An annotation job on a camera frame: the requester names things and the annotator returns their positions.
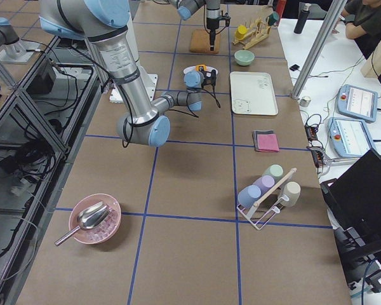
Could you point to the small black device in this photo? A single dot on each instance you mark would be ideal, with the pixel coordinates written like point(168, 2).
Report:
point(294, 67)

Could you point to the beige pastel cup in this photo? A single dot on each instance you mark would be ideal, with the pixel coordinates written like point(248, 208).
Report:
point(290, 194)

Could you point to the person in black shirt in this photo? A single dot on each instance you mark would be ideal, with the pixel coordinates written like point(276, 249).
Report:
point(363, 24)

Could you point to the teach pendant tablet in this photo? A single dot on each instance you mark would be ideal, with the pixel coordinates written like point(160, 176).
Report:
point(357, 102)
point(349, 137)

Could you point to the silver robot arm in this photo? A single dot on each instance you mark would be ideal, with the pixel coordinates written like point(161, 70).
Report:
point(187, 8)
point(105, 24)

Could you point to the pink bowl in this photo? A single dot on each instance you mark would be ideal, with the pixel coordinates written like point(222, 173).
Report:
point(103, 225)

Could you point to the dark green cup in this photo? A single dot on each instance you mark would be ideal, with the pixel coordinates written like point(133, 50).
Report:
point(272, 19)

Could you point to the aluminium frame post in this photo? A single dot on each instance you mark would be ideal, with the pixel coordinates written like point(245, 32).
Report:
point(326, 28)

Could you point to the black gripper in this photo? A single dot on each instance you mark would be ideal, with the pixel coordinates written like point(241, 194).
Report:
point(207, 75)
point(211, 25)

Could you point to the cream bear tray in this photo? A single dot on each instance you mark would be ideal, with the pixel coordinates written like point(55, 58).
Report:
point(252, 93)

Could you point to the purple pastel cup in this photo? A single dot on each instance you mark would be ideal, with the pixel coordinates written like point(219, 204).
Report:
point(265, 183)

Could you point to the brown wooden tray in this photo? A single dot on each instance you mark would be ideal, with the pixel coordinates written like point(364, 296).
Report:
point(200, 42)

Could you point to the yellow cup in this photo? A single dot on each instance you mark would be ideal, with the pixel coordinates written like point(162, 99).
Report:
point(240, 32)

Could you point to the black monitor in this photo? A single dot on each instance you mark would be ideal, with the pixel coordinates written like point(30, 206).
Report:
point(355, 197)

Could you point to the white plate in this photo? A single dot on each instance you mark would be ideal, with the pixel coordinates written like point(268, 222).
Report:
point(192, 68)

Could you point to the wooden cup rack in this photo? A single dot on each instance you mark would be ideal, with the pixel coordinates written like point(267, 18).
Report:
point(258, 30)

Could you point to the near teach pendant tablet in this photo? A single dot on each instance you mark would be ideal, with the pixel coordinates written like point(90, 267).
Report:
point(349, 137)

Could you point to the blue pastel cup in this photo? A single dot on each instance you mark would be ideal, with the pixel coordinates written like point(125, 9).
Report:
point(248, 196)

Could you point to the white wire cup rack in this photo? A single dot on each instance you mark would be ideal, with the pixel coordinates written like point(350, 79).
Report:
point(268, 205)

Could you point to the metal scoop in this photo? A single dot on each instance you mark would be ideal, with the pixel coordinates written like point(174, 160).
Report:
point(87, 219)

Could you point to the black bottle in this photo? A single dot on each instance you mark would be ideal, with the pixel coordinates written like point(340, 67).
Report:
point(302, 18)

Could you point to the small metal cylinder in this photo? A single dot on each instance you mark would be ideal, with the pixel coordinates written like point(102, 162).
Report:
point(305, 101)

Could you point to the far teach pendant tablet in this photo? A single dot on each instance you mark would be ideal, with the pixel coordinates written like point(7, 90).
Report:
point(357, 102)

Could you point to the green pastel cup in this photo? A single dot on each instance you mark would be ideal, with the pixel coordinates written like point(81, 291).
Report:
point(275, 171)

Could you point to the green bowl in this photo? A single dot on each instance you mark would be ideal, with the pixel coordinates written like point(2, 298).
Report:
point(244, 57)

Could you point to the pink grey sponge cloth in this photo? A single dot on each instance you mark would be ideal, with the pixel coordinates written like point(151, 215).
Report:
point(265, 141)

